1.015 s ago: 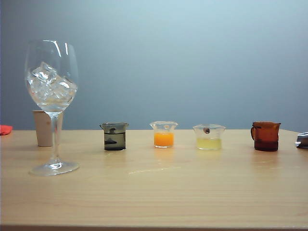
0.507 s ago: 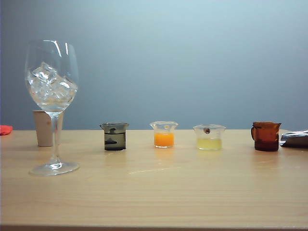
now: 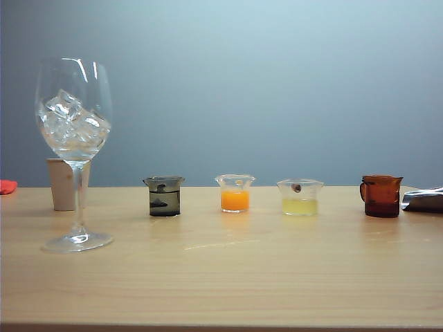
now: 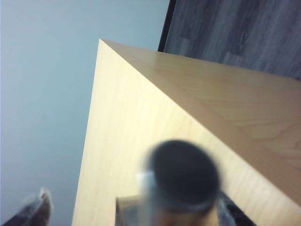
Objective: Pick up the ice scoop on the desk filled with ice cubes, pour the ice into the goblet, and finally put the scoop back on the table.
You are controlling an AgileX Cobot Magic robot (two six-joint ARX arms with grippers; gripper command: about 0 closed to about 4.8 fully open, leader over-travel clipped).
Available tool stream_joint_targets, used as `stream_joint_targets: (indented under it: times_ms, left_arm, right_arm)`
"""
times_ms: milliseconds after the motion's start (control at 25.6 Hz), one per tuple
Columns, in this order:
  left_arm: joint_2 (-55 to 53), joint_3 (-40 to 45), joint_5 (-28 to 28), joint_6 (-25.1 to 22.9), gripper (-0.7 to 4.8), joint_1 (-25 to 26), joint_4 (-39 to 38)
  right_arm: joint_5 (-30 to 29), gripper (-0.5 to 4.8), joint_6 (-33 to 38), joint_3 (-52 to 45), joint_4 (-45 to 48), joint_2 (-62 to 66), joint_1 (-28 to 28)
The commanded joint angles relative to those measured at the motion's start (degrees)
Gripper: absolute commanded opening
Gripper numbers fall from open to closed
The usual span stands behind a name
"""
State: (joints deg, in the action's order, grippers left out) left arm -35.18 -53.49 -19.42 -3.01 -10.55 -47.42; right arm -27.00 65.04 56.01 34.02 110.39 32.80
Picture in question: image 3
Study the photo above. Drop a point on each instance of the clear ice cube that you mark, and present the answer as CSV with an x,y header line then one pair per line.
x,y
46,115
67,102
59,131
97,122
88,138

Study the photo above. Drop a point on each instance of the stainless steel ice scoop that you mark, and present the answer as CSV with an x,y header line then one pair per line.
x,y
424,200

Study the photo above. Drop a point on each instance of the clear cup with orange juice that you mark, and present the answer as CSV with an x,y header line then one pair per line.
x,y
234,200

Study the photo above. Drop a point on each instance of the smoky grey glass measuring cup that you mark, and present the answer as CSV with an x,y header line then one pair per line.
x,y
163,202

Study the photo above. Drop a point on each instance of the clear stemmed wine glass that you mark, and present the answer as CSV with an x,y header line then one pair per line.
x,y
78,238

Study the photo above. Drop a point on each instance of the beige paper cup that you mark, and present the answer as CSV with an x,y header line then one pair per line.
x,y
62,190

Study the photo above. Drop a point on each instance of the amber glass measuring cup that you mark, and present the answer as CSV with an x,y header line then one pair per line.
x,y
380,200

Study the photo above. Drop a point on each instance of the orange-red cloth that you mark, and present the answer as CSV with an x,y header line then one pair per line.
x,y
7,186

